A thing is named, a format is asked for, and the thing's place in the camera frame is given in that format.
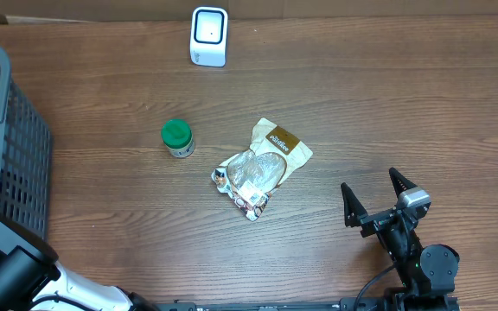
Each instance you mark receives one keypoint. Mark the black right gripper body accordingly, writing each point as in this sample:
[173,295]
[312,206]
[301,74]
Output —
[376,223]

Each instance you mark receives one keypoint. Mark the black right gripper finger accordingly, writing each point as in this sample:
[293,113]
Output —
[354,211]
[400,183]

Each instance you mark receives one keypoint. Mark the beige brown snack pouch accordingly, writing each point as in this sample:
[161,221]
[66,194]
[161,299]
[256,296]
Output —
[250,178]

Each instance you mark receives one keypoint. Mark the green lid jar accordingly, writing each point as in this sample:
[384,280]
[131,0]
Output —
[178,138]

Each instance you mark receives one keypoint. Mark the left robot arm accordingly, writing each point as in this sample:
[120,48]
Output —
[31,278]

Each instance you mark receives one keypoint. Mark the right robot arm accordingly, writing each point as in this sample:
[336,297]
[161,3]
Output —
[427,273]

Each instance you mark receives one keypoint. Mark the white barcode scanner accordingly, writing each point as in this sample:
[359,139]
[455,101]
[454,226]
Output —
[208,37]

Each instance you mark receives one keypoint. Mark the grey plastic mesh basket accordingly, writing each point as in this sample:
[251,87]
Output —
[25,156]

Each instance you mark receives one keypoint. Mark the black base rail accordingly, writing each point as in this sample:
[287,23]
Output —
[266,306]

